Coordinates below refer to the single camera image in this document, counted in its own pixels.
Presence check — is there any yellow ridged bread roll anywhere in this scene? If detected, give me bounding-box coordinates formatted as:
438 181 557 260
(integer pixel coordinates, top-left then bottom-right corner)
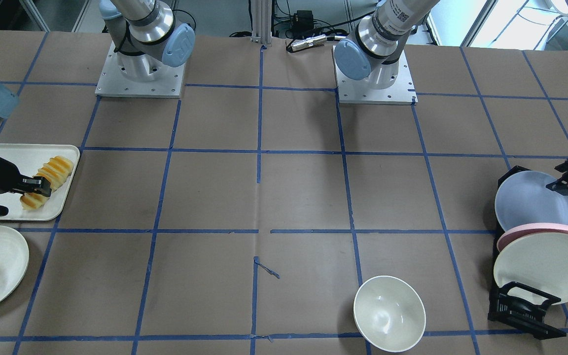
20 156 74 211

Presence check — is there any blue plate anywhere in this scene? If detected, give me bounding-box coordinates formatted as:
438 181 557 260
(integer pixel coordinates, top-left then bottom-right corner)
494 170 568 231

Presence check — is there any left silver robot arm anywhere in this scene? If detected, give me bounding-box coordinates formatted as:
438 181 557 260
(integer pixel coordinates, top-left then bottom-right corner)
334 0 568 196

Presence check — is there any pink plate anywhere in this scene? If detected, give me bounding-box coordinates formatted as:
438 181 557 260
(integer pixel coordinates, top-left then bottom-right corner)
496 222 568 251

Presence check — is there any cream plate in rack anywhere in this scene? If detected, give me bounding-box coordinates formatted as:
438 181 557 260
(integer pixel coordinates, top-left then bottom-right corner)
493 232 568 303

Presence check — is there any white rectangular tray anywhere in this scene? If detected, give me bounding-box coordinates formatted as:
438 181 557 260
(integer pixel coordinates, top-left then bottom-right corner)
0 143 80 221

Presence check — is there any black dish rack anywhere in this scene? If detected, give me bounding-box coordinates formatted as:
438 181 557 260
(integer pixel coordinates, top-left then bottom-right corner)
487 167 567 341

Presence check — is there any cream ceramic bowl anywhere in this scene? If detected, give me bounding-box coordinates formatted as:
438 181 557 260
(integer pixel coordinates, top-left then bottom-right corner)
353 276 427 353

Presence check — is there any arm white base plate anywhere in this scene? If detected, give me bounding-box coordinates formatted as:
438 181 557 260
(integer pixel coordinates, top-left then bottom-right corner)
95 43 186 99
334 52 419 105

